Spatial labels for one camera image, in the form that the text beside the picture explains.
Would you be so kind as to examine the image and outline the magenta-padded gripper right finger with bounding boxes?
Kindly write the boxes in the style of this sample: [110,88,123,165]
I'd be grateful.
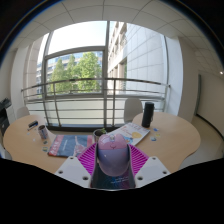
[127,143,172,189]

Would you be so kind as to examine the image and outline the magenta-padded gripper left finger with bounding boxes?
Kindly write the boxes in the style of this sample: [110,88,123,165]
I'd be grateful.
[54,143,99,189]

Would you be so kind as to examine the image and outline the lavender pink computer mouse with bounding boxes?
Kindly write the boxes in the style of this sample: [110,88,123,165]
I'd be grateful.
[96,133,132,178]

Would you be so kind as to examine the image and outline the red and blue magazine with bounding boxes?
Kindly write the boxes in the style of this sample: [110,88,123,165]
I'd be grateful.
[47,134,96,159]

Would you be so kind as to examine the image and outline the open light-coloured magazine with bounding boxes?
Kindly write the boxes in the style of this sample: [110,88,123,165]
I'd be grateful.
[106,122,151,147]

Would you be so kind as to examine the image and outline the small pot with plant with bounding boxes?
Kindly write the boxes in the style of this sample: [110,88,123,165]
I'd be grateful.
[92,127,108,144]

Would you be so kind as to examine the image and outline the printed ceramic mug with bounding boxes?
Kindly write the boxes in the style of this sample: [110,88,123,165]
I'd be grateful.
[37,124,50,141]

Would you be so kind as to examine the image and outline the black cylindrical speaker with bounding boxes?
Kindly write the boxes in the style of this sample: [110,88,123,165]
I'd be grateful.
[141,101,156,129]

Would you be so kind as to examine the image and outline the small dark stapler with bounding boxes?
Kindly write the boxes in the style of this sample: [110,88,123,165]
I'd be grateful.
[26,120,40,131]

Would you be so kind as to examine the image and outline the white chair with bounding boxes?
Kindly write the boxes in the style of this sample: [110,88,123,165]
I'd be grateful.
[123,97,144,124]
[14,105,32,121]

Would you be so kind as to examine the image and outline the grey metal balcony railing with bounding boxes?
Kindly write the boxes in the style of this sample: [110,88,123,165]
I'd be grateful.
[20,77,171,129]

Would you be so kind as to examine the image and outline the grey door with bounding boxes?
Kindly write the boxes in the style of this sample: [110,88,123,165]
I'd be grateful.
[195,73,203,117]

